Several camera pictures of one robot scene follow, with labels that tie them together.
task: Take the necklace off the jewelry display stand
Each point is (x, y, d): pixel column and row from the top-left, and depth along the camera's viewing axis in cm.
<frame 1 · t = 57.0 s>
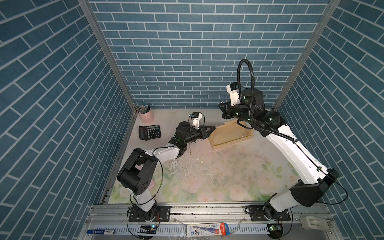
left hand: (217, 130, 80), fingers open
right hand: (220, 105, 68), fingers closed
black desk calculator: (149, 132, 107), point 2 cm above the table
pink pen holder cup: (148, 117, 108), point 8 cm above the table
pens in pink cup: (142, 109, 99), point 18 cm above the table

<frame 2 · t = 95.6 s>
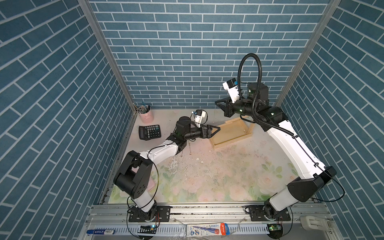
left hand: (219, 131, 77), fingers open
right hand: (218, 103, 67), fingers closed
the named things where they were.

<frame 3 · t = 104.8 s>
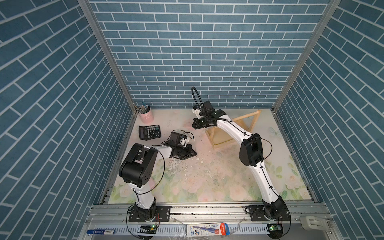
left hand: (199, 154, 92), fingers closed
right hand: (192, 125, 96), fingers closed
the named things where they were.

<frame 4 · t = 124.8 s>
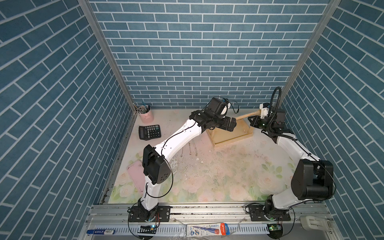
left hand: (233, 123, 78), fingers open
right hand: (250, 118, 88), fingers closed
the named things where they were.

